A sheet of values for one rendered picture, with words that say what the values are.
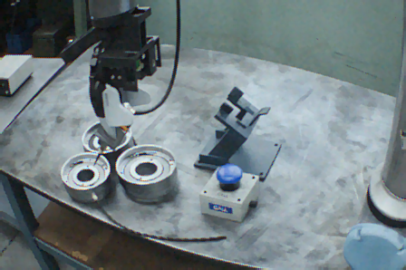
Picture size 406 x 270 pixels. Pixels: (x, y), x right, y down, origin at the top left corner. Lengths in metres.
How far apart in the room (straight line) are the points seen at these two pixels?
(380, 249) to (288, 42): 2.09
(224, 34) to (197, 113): 1.62
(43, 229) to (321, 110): 0.73
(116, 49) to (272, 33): 1.91
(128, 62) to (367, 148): 0.54
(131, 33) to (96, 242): 0.64
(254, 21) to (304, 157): 1.66
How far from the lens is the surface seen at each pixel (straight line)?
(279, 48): 2.64
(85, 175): 1.01
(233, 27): 2.69
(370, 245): 0.59
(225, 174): 0.87
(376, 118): 1.16
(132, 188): 0.94
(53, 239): 1.27
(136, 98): 0.83
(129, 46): 0.73
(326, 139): 1.07
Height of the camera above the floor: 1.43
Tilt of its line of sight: 36 degrees down
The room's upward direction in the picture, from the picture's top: 5 degrees counter-clockwise
